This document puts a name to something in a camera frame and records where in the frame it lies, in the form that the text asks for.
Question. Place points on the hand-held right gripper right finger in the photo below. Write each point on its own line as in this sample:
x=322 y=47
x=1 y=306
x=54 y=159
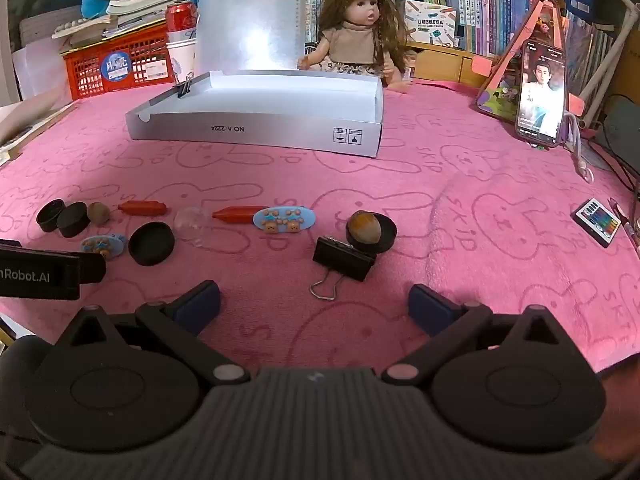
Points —
x=429 y=306

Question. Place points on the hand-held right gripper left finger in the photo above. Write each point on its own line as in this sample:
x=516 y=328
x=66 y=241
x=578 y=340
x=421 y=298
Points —
x=197 y=305

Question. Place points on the tall black cap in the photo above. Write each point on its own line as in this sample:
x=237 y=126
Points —
x=47 y=216

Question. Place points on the large black round cap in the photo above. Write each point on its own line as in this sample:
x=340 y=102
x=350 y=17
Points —
x=151 y=244

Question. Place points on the clear plastic ball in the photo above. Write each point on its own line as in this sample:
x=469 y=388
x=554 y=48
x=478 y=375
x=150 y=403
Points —
x=192 y=224

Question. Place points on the brown nut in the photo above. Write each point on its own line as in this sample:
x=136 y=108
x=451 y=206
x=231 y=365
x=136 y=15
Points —
x=364 y=226
x=99 y=213

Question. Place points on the large black binder clip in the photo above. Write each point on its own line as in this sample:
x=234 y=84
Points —
x=342 y=260

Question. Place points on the colourful candy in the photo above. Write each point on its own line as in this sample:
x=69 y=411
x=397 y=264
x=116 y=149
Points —
x=285 y=220

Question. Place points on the white cardboard box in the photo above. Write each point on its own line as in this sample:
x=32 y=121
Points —
x=280 y=102

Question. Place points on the pink bunny print blanket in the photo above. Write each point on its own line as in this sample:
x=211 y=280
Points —
x=450 y=185

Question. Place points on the red plastic basket with sticker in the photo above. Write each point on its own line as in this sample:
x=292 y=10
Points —
x=90 y=72

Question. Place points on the pen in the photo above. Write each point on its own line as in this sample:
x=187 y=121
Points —
x=625 y=222

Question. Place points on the small black binder clip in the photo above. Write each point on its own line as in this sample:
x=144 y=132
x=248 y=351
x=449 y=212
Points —
x=183 y=87

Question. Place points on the smartphone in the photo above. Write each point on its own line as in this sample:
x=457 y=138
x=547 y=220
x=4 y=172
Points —
x=542 y=95

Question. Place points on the wooden drawer unit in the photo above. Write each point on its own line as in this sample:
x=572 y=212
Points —
x=440 y=65

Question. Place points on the pink phone stand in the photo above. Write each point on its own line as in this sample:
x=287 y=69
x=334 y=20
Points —
x=500 y=75

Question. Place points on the white paper cup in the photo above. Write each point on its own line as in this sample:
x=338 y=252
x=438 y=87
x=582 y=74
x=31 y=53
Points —
x=181 y=57

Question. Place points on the brown-haired doll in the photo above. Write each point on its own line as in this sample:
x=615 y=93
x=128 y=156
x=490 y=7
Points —
x=352 y=35

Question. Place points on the white printed carton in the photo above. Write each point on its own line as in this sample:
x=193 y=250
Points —
x=430 y=22

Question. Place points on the red drink can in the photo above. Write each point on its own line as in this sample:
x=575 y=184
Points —
x=181 y=17

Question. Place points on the row of books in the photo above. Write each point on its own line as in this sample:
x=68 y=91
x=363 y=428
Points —
x=480 y=15

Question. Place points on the white tubes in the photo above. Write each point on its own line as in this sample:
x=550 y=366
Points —
x=607 y=55

